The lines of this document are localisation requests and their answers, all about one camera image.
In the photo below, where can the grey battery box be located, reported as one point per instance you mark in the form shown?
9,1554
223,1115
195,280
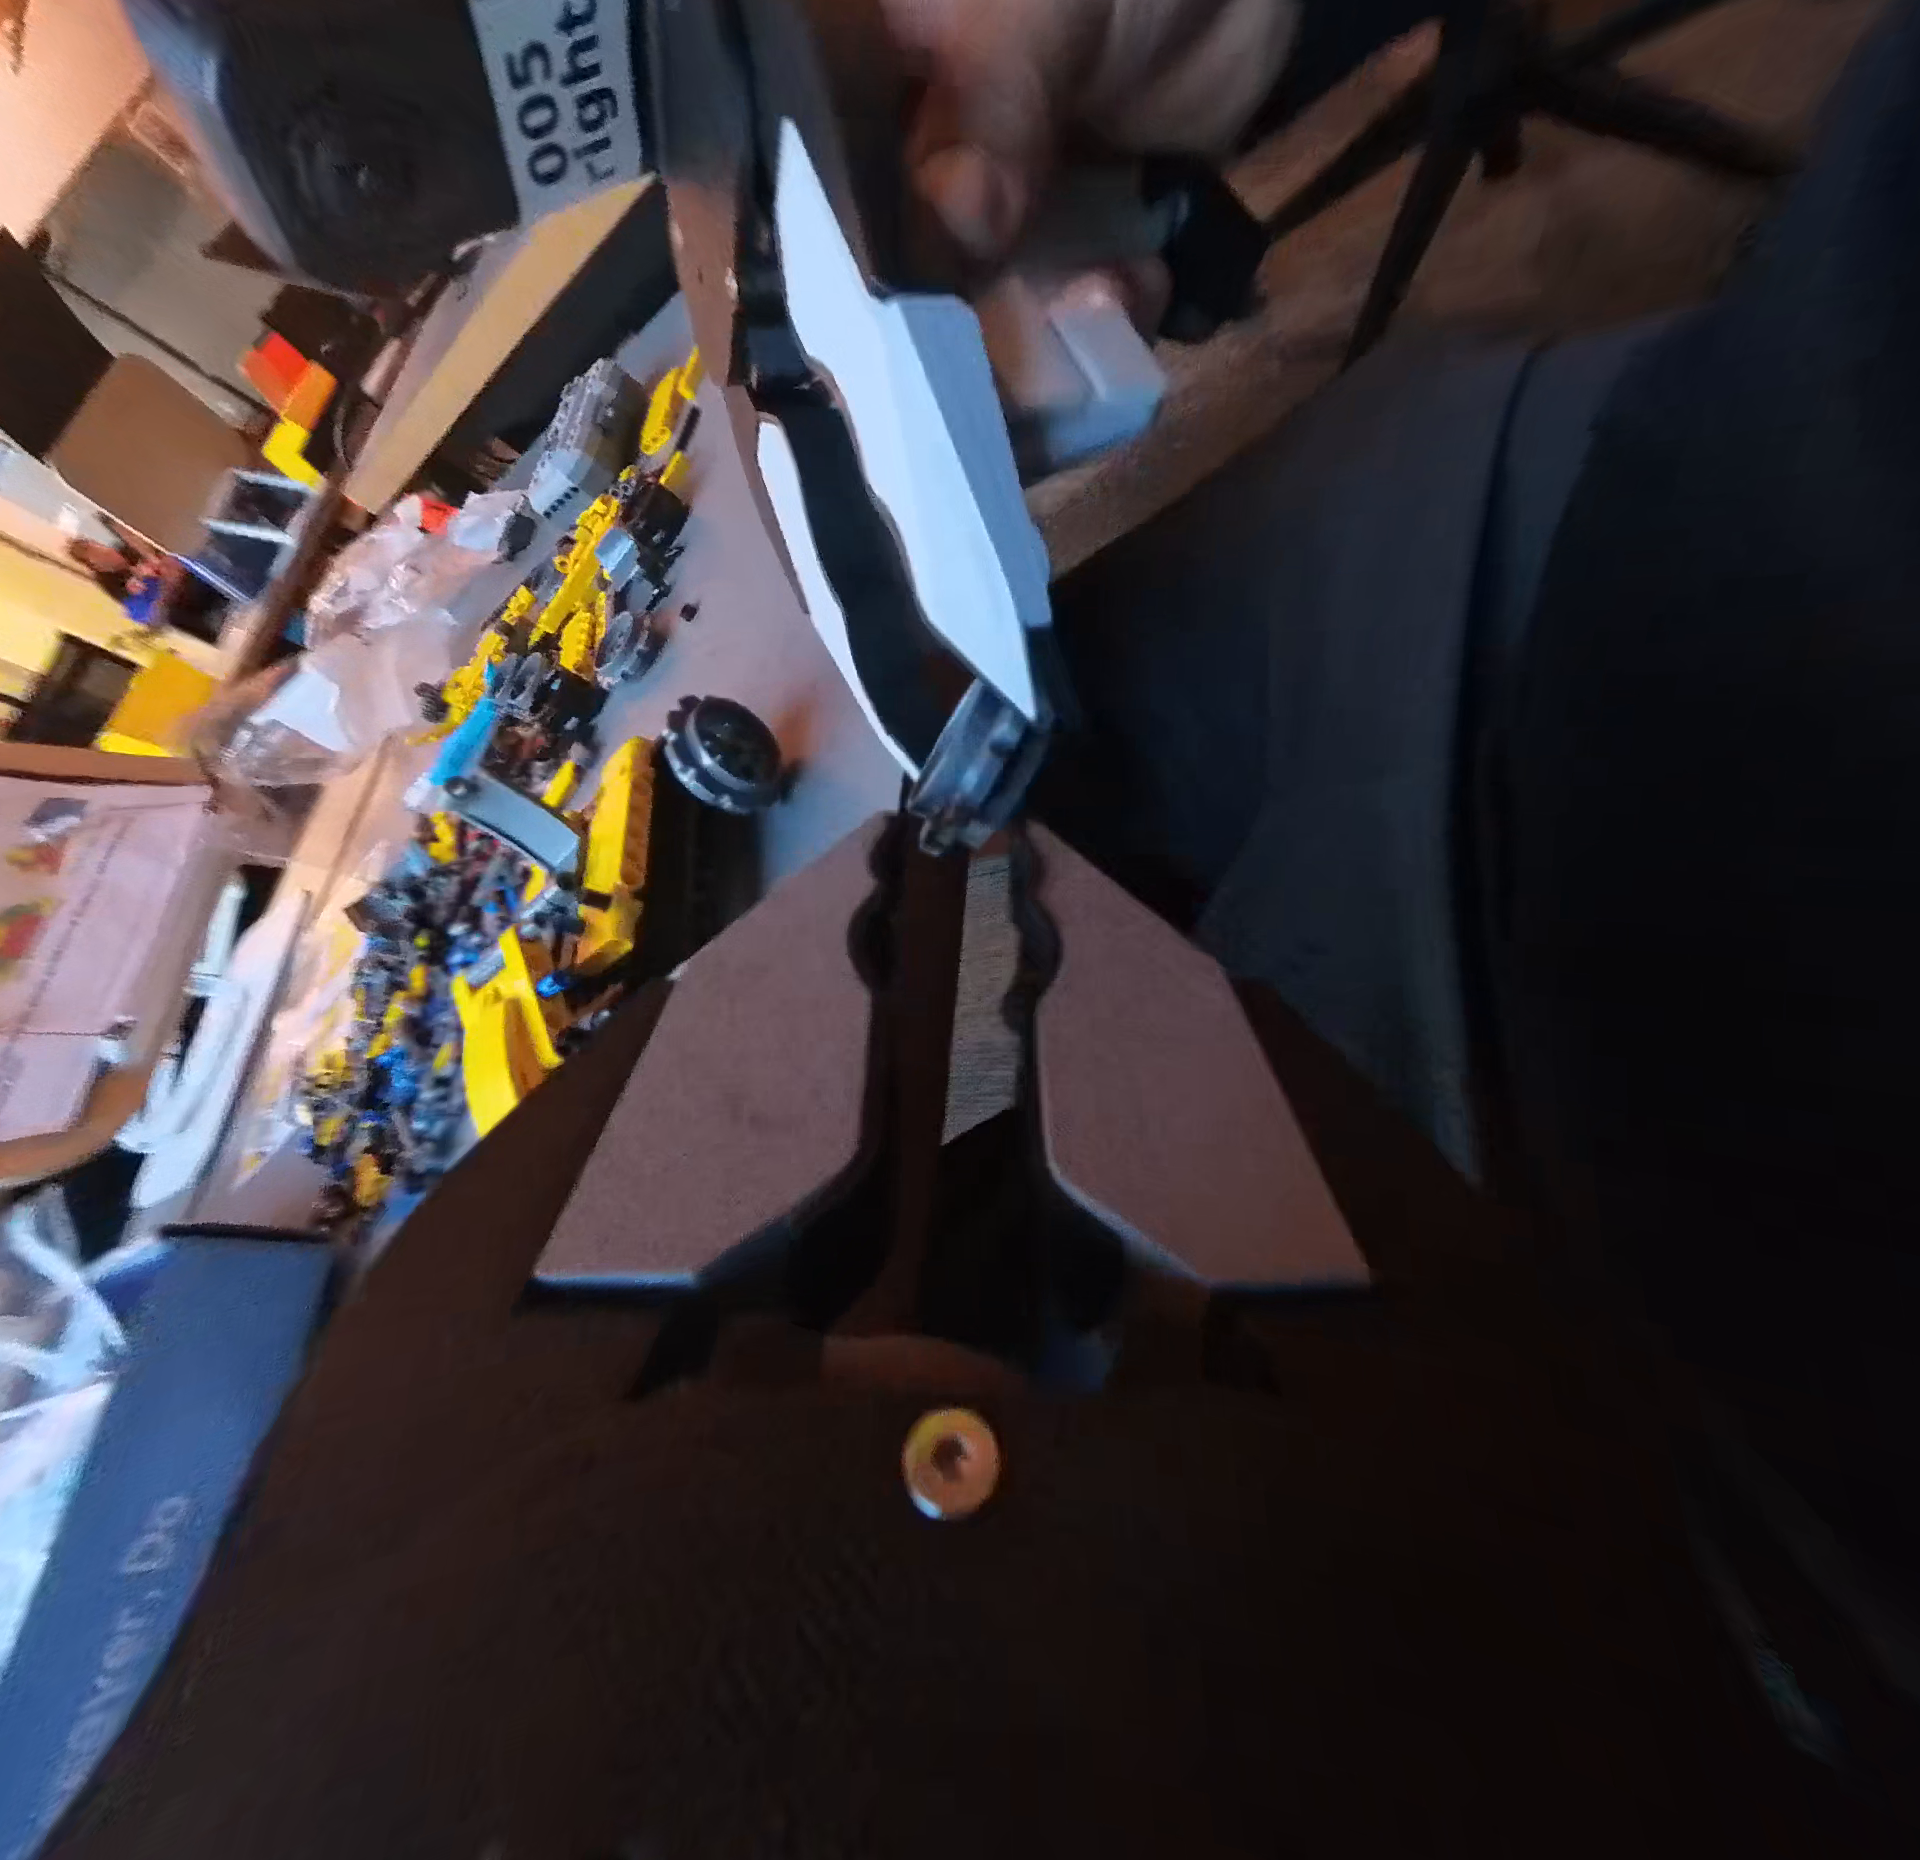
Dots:
579,435

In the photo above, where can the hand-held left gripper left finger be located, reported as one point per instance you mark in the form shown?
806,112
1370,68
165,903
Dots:
705,1125

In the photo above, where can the black swivel chair base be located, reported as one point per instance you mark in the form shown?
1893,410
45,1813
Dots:
1441,164

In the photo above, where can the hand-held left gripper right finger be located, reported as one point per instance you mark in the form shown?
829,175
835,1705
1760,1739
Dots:
1184,1125

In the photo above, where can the pile of yellow beams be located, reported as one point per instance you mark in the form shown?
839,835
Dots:
571,601

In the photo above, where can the wooden table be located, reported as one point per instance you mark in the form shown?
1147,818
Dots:
524,315

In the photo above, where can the grey desk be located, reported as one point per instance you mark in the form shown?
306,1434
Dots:
750,571

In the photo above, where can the yellow toy vehicle model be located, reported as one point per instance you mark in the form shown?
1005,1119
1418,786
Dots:
614,855

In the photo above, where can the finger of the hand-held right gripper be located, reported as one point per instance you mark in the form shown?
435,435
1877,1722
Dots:
818,584
944,450

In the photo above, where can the blue cardboard kit box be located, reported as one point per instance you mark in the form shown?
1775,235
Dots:
151,1515

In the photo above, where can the person's dark clothing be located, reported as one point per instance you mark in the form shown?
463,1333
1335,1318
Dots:
1651,841

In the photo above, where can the blue brick separator tool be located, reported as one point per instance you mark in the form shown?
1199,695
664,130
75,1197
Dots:
451,750

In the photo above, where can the person's right hand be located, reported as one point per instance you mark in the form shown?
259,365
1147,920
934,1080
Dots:
1094,30

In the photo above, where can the white monitor stand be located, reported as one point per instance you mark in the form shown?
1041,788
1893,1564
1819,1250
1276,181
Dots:
195,1110

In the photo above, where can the clear plastic bag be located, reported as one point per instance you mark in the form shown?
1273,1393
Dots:
375,571

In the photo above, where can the grey toothed wheel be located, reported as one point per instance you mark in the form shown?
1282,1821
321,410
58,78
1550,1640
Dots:
975,765
729,750
623,648

